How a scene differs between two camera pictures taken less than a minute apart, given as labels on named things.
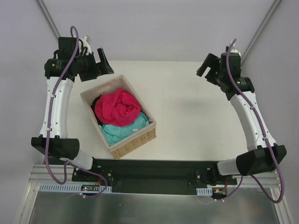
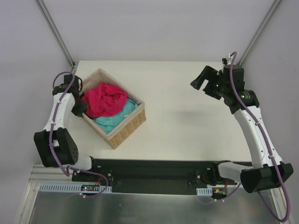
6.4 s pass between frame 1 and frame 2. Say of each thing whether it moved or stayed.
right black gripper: moved
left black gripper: moved
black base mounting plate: stayed
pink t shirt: moved
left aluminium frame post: stayed
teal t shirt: moved
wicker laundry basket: moved
